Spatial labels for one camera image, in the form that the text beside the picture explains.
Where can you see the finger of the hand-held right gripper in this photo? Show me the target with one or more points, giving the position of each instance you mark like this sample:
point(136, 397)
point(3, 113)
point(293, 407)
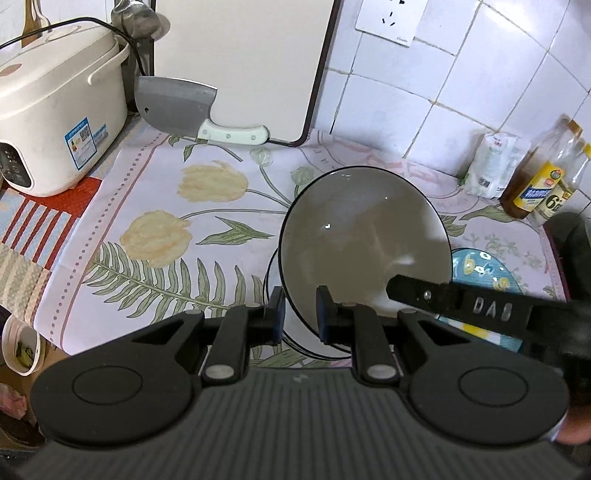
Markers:
point(461, 302)

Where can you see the white flour bag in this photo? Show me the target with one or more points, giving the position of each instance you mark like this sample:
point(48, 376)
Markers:
point(494, 166)

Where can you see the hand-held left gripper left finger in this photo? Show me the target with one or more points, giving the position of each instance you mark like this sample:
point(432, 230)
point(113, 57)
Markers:
point(277, 318)

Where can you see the white wall socket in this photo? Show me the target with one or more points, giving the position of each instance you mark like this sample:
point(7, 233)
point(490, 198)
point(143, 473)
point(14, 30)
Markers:
point(392, 23)

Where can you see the floral tablecloth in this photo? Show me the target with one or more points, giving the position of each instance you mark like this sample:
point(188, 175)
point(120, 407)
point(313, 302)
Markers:
point(184, 258)

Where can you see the person's right hand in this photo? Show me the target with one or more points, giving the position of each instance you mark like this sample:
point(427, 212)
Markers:
point(575, 429)

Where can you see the metal ladle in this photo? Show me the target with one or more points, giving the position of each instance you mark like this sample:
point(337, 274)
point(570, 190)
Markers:
point(138, 21)

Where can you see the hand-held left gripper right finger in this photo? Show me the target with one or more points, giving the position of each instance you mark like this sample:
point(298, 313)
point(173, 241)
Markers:
point(323, 318)

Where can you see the white cutting board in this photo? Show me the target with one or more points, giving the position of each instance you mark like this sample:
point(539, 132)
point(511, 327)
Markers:
point(240, 60)

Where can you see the clear bottle with yellow cap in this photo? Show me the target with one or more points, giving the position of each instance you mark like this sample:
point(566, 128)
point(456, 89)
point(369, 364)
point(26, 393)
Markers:
point(551, 205)

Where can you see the cream rice cooker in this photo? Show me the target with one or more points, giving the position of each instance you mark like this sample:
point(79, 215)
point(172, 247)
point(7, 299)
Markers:
point(55, 92)

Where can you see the white cup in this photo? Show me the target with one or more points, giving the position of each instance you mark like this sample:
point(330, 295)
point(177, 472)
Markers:
point(11, 341)

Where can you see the wooden spatula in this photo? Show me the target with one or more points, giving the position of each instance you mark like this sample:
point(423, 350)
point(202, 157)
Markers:
point(31, 18)

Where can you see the brown bottle with yellow label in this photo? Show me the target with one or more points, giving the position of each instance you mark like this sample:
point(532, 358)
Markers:
point(526, 194)

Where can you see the dark cloth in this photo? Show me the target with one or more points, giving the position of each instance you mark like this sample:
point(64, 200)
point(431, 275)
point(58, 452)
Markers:
point(572, 249)

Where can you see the blue plate with egg print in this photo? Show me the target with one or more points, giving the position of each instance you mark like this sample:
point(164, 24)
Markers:
point(485, 272)

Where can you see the red striped cloth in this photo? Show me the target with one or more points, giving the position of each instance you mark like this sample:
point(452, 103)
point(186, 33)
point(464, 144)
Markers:
point(32, 230)

